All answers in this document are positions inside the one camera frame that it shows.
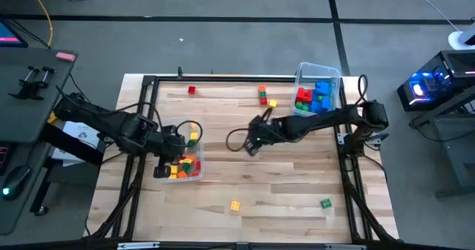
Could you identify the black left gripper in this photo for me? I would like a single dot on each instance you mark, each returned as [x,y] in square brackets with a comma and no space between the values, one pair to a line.
[168,142]

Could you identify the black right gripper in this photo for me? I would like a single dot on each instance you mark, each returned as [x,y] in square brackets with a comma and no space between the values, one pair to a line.
[265,131]

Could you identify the small orange toy block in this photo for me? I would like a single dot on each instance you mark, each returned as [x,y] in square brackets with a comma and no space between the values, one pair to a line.
[190,157]
[182,174]
[262,88]

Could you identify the small red toy block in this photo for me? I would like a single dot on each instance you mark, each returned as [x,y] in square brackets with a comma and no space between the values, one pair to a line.
[194,174]
[263,101]
[191,89]
[198,165]

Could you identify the clear plastic bin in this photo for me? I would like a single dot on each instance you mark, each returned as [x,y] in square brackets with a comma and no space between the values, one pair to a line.
[196,127]
[319,72]

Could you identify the large green toy block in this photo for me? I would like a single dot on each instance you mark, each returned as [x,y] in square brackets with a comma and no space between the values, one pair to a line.
[302,107]

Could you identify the large red toy block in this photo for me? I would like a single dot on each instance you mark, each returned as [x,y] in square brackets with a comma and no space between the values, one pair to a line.
[300,94]
[309,97]

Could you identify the large blue toy block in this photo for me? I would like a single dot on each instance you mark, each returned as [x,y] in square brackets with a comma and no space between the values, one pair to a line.
[322,88]
[316,106]
[326,104]

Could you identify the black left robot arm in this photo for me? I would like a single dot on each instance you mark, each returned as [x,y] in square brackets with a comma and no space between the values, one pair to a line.
[100,120]

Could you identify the grey mounting plate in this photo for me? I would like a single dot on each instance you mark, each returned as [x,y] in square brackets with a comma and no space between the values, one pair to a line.
[138,245]
[345,247]

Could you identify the white paper sheet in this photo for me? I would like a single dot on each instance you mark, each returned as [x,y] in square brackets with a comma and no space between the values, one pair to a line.
[79,133]

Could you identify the yellow tape tag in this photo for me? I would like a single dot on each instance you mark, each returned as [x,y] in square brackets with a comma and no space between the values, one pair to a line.
[52,118]

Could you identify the black desk caster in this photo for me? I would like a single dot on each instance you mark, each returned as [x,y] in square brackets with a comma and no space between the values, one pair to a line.
[41,210]

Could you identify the pink rectangular pad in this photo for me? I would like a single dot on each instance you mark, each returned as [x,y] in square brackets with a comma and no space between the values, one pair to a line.
[65,56]

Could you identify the black computer mouse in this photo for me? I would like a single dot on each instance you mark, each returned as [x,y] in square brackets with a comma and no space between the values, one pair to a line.
[15,181]

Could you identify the black double clamp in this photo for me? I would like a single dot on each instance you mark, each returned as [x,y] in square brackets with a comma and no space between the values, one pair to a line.
[31,85]

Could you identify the dark grey side desk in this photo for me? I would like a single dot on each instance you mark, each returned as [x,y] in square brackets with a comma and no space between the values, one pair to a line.
[18,105]

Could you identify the backlit keyboard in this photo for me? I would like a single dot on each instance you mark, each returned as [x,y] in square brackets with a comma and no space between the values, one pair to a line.
[3,157]

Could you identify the black lit computer case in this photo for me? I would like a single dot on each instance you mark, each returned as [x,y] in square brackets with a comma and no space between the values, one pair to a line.
[445,75]

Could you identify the grey metal stand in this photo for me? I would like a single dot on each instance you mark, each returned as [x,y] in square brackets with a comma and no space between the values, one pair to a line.
[460,161]

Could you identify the desk computer monitor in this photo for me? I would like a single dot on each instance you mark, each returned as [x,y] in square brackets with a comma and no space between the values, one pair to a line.
[9,35]

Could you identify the white round device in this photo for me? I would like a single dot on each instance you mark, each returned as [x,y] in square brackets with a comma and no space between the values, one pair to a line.
[460,40]

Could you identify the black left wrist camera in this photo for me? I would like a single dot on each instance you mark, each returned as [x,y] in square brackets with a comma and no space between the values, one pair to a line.
[141,129]

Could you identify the black metal table frame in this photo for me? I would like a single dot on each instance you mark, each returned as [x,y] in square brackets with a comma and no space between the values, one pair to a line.
[241,79]

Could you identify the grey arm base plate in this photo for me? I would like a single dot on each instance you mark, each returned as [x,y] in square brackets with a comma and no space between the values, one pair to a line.
[343,138]

